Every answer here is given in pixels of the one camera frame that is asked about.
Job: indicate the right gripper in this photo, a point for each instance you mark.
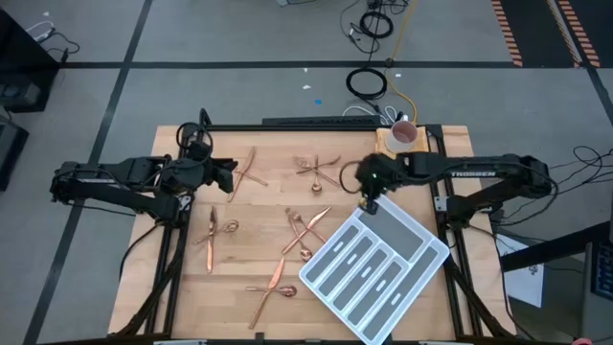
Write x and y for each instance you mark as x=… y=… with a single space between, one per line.
x=378 y=175

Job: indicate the black power strip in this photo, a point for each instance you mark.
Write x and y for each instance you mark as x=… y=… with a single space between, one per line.
x=321 y=121

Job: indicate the yellow folded cloth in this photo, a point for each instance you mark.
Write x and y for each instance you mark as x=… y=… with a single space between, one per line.
x=422 y=151

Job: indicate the rose gold spoon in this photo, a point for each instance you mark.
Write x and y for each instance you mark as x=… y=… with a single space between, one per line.
x=316 y=188
x=306 y=255
x=287 y=291
x=232 y=226

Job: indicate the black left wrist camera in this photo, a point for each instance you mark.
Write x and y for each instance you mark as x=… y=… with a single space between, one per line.
x=201 y=149

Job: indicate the grey equipment cart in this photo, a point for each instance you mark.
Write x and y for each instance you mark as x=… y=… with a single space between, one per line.
x=594 y=311

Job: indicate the black equipment box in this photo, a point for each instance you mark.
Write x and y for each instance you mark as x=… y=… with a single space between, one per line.
x=9 y=153

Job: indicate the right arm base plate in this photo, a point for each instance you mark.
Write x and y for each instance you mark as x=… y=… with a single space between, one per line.
x=440 y=203

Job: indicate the black cabinet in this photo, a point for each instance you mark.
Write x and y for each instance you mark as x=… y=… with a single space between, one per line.
x=24 y=72

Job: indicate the white paper sheet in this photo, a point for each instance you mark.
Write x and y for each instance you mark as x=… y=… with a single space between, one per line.
x=524 y=282

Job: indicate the black mat orange striped edge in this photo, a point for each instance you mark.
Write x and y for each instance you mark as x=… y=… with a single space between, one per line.
x=536 y=29

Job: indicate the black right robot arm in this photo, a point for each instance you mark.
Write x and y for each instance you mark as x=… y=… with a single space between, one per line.
x=503 y=165

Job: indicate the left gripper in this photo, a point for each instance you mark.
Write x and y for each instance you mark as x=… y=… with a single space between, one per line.
x=206 y=172

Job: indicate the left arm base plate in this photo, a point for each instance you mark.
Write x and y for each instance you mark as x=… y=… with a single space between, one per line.
x=186 y=201

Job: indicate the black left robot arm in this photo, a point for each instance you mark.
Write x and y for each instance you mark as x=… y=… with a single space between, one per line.
x=120 y=170

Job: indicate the white plastic cutlery tray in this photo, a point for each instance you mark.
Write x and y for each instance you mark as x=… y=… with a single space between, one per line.
x=378 y=273

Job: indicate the white cup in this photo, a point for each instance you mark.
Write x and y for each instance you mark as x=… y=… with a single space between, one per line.
x=401 y=136

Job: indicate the red object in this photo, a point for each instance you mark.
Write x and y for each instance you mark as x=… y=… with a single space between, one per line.
x=583 y=342

